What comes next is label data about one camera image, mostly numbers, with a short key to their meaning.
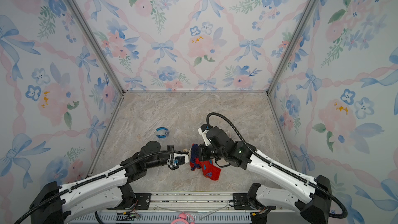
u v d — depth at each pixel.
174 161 0.59
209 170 0.78
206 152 0.61
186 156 0.61
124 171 0.55
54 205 0.41
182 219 0.69
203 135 0.65
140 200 0.74
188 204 0.74
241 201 0.73
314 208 0.37
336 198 0.38
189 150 0.70
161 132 0.97
